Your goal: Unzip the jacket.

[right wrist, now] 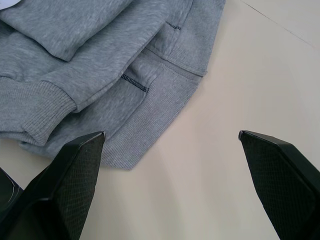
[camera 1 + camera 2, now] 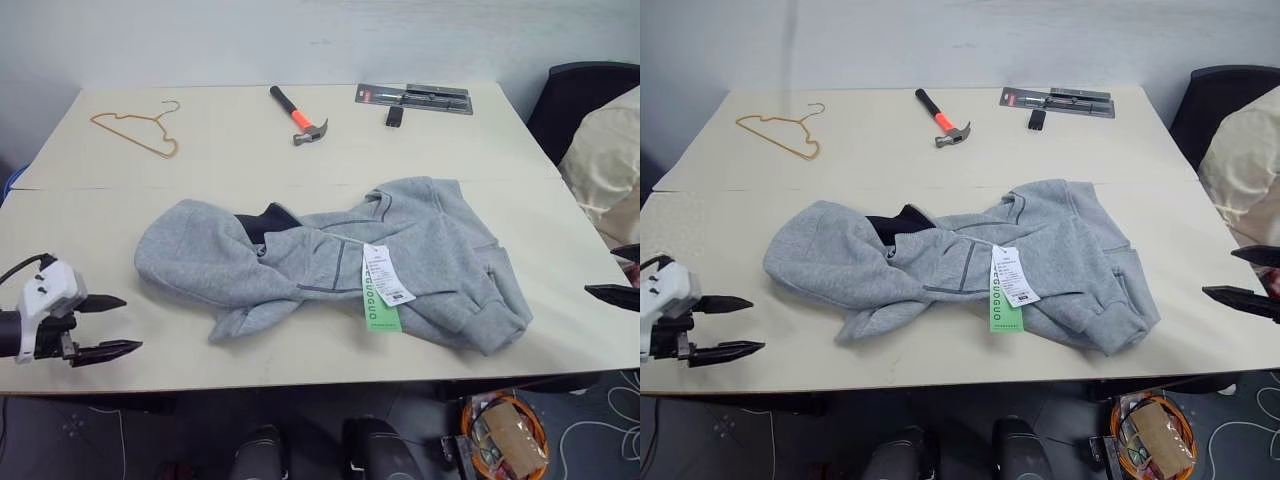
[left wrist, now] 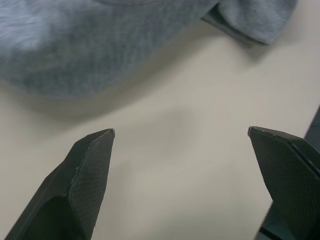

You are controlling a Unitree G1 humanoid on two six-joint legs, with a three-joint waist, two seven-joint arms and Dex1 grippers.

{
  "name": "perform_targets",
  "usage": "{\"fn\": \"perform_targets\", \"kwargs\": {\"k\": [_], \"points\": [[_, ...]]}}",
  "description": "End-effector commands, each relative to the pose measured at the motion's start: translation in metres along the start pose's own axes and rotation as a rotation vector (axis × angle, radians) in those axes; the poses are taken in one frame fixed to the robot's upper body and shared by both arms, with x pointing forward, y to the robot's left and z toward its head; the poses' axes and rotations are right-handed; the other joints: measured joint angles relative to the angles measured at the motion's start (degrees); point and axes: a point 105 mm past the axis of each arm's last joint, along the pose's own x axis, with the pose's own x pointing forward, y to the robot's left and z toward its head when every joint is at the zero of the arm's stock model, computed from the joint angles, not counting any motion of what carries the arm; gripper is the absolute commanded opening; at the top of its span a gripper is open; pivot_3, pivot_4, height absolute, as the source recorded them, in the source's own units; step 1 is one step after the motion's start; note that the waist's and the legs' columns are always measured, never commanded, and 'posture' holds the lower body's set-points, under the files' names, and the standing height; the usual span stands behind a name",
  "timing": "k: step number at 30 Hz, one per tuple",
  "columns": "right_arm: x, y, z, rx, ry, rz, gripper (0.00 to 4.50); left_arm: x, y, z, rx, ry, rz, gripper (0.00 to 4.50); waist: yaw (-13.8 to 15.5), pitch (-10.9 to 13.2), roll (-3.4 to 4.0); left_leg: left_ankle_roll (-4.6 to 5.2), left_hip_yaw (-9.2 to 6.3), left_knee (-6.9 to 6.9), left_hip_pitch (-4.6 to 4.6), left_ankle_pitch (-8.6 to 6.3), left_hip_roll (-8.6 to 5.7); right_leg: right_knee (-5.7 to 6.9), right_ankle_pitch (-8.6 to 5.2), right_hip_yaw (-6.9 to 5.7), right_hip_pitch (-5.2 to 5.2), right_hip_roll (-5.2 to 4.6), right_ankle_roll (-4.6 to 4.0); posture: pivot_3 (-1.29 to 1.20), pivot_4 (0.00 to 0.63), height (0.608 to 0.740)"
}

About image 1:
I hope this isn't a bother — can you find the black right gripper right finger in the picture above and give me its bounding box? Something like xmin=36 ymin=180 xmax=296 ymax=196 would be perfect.
xmin=238 ymin=129 xmax=320 ymax=240

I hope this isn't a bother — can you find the white paper tag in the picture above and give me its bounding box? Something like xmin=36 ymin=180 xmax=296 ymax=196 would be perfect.
xmin=0 ymin=0 xmax=24 ymax=11

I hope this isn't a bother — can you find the grey zip-up hooded sweatshirt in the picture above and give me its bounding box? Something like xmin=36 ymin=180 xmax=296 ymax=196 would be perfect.
xmin=0 ymin=0 xmax=227 ymax=172

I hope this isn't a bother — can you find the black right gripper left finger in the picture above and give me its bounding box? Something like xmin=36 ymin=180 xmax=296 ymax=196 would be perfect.
xmin=0 ymin=130 xmax=107 ymax=240

